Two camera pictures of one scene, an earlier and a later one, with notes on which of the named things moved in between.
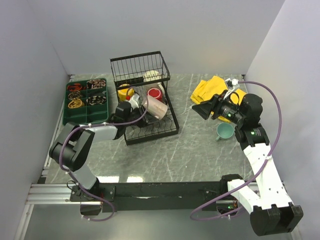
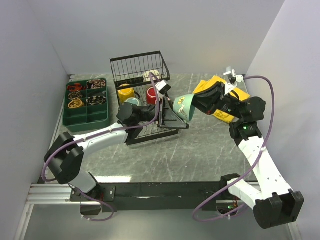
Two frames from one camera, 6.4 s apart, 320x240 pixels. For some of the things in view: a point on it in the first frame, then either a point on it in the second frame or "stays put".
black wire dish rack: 141,79 stays put
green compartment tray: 86,102 stays put
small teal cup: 224,130 → 183,106
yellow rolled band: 76,103 stays put
